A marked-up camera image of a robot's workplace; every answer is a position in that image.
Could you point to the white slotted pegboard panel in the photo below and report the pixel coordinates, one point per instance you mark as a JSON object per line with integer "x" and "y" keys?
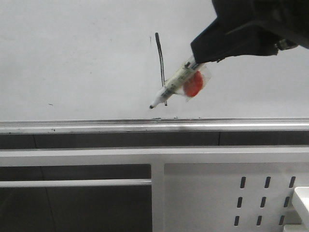
{"x": 232, "y": 197}

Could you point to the white whiteboard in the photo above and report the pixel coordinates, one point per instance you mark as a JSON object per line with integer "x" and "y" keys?
{"x": 97, "y": 59}

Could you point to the white metal rack frame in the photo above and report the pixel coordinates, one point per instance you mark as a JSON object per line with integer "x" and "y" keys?
{"x": 105, "y": 190}

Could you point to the white whiteboard marker pen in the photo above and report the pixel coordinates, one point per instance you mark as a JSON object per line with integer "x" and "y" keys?
{"x": 176, "y": 81}

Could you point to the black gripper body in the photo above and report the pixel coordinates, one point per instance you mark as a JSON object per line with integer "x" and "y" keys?
{"x": 288, "y": 19}

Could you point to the aluminium whiteboard tray rail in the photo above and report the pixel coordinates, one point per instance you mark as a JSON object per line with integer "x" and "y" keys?
{"x": 154, "y": 125}

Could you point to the red round magnet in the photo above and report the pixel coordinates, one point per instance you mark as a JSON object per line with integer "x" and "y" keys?
{"x": 194, "y": 85}

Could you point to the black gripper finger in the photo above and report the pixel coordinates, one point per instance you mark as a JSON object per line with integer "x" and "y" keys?
{"x": 215, "y": 44}

